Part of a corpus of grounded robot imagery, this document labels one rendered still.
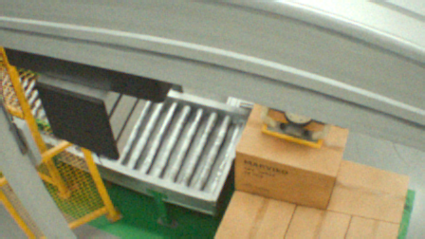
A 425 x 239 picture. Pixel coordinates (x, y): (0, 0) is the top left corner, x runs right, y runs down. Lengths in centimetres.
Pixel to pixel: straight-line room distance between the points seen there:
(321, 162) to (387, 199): 70
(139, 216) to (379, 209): 176
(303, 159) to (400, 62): 265
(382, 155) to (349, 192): 96
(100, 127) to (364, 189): 296
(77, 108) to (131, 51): 12
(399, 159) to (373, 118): 389
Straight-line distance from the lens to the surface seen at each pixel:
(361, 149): 428
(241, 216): 327
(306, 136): 294
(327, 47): 39
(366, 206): 338
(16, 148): 237
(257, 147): 304
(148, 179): 338
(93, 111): 54
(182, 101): 373
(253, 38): 40
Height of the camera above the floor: 344
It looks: 52 degrees down
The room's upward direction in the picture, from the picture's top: 4 degrees counter-clockwise
